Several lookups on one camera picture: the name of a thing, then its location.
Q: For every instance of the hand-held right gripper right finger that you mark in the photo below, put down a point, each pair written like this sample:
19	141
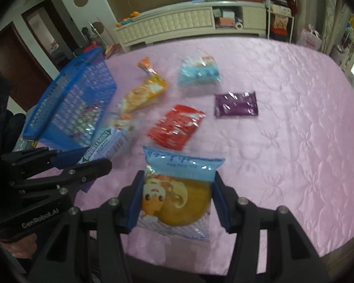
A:
221	206

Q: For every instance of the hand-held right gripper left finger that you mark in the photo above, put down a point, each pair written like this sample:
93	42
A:
135	200

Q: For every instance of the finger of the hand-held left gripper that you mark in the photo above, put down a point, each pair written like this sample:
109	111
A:
91	169
70	156

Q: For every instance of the green white gum box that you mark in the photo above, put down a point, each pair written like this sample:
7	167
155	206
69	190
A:
106	144

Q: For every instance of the colourful printed snack packet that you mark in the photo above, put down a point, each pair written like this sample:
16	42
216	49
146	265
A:
84	123

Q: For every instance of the blue white cake packet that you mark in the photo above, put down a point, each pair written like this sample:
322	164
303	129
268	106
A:
197	72
180	203

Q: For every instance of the clear beige snack packet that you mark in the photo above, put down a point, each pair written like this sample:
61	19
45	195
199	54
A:
123	121

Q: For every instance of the blue plastic basket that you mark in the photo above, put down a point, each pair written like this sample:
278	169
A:
76	94

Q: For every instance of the red snack packet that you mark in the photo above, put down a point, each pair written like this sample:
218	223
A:
177	126

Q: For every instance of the purple snack packet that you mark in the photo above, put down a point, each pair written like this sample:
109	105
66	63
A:
236	104

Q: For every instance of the small orange snack packet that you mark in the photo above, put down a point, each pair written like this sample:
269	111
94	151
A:
146	66

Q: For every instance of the person's left hand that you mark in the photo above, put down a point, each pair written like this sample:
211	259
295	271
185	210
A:
19	247

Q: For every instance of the pink quilted table cloth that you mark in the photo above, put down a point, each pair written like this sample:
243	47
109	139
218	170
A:
283	138

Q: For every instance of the brown wooden door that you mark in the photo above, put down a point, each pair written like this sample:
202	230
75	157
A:
14	64

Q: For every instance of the black bag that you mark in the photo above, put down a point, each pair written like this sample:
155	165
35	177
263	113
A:
85	34

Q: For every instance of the blue fruit plate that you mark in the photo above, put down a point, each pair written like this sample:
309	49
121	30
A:
124	22

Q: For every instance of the cream TV cabinet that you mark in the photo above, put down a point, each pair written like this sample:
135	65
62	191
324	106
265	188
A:
171	23

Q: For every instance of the white paper roll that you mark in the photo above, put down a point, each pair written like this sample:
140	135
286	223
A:
239	26

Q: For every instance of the orange box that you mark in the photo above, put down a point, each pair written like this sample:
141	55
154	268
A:
226	21

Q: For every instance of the pink bag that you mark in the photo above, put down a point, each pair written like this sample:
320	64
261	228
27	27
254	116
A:
311	39

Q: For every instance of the red gift box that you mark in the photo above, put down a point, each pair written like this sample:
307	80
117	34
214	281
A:
280	25

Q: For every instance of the pale blue box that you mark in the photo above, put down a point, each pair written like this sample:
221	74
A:
224	13

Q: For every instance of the white metal rack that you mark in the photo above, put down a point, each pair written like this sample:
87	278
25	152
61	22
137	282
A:
267	17

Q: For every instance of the patterned curtain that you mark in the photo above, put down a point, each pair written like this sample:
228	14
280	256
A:
334	14

